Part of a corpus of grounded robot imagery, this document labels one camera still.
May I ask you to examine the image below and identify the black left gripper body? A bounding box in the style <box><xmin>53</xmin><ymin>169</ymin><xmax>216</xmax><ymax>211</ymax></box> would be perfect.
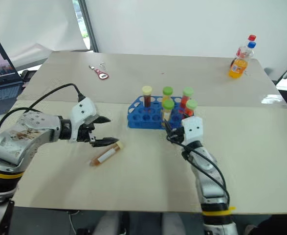
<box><xmin>76</xmin><ymin>117</ymin><xmax>101</xmax><ymax>145</ymax></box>

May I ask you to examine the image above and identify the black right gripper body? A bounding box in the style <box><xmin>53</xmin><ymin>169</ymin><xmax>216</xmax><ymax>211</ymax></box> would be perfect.
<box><xmin>166</xmin><ymin>125</ymin><xmax>185</xmax><ymax>145</ymax></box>

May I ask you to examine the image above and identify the blue test tube rack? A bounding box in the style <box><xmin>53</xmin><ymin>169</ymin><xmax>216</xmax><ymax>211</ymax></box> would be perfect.
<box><xmin>126</xmin><ymin>95</ymin><xmax>196</xmax><ymax>130</ymax></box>

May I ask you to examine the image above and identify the orange tube cream cap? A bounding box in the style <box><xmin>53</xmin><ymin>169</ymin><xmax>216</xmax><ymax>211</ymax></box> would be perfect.
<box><xmin>89</xmin><ymin>141</ymin><xmax>125</xmax><ymax>167</ymax></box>

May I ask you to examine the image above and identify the yellow tube green cap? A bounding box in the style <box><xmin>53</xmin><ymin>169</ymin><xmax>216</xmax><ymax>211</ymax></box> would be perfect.
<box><xmin>162</xmin><ymin>86</ymin><xmax>174</xmax><ymax>103</ymax></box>
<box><xmin>161</xmin><ymin>99</ymin><xmax>176</xmax><ymax>122</ymax></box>

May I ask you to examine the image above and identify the red tube green cap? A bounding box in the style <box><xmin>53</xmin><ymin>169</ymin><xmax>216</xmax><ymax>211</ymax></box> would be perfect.
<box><xmin>180</xmin><ymin>87</ymin><xmax>195</xmax><ymax>110</ymax></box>
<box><xmin>183</xmin><ymin>99</ymin><xmax>199</xmax><ymax>118</ymax></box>

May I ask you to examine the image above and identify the dark red tube yellow cap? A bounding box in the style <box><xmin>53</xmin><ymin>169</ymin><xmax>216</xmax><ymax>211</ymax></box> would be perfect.
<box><xmin>141</xmin><ymin>85</ymin><xmax>154</xmax><ymax>109</ymax></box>

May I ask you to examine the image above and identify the red bottle opener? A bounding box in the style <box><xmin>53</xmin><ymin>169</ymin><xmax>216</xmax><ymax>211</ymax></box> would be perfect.
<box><xmin>88</xmin><ymin>65</ymin><xmax>110</xmax><ymax>80</ymax></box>

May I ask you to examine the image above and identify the black device beside laptop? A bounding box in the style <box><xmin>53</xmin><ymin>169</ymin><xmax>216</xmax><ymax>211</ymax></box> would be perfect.
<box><xmin>19</xmin><ymin>69</ymin><xmax>37</xmax><ymax>82</ymax></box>

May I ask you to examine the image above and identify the orange soda bottle blue cap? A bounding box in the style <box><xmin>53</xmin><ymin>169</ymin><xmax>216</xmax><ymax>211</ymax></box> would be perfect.
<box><xmin>228</xmin><ymin>41</ymin><xmax>257</xmax><ymax>79</ymax></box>

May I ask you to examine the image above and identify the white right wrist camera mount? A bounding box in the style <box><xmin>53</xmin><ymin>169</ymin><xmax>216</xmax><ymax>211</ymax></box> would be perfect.
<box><xmin>181</xmin><ymin>116</ymin><xmax>204</xmax><ymax>148</ymax></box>

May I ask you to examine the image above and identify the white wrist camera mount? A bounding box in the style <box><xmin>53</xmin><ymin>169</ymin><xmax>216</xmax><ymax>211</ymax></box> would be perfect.
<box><xmin>69</xmin><ymin>97</ymin><xmax>98</xmax><ymax>143</ymax></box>
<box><xmin>181</xmin><ymin>116</ymin><xmax>204</xmax><ymax>148</ymax></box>

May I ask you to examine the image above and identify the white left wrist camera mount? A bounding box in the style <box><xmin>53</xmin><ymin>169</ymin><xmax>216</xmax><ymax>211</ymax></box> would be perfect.
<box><xmin>69</xmin><ymin>97</ymin><xmax>98</xmax><ymax>143</ymax></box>

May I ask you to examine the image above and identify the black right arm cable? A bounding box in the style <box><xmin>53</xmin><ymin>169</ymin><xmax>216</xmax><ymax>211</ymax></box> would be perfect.
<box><xmin>166</xmin><ymin>136</ymin><xmax>231</xmax><ymax>209</ymax></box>

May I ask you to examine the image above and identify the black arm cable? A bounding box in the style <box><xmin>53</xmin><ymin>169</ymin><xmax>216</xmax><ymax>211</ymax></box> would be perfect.
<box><xmin>0</xmin><ymin>83</ymin><xmax>86</xmax><ymax>147</ymax></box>
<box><xmin>166</xmin><ymin>136</ymin><xmax>231</xmax><ymax>209</ymax></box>

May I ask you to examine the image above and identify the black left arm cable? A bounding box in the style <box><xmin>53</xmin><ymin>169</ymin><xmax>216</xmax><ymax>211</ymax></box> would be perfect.
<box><xmin>0</xmin><ymin>83</ymin><xmax>86</xmax><ymax>147</ymax></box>

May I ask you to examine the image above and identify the thin white cable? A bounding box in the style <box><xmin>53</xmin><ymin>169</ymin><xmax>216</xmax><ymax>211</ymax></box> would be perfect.
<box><xmin>67</xmin><ymin>210</ymin><xmax>81</xmax><ymax>235</ymax></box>

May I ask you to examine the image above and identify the dark window frame post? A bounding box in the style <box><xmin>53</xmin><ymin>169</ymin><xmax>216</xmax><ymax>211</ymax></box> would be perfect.
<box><xmin>78</xmin><ymin>0</ymin><xmax>100</xmax><ymax>53</ymax></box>

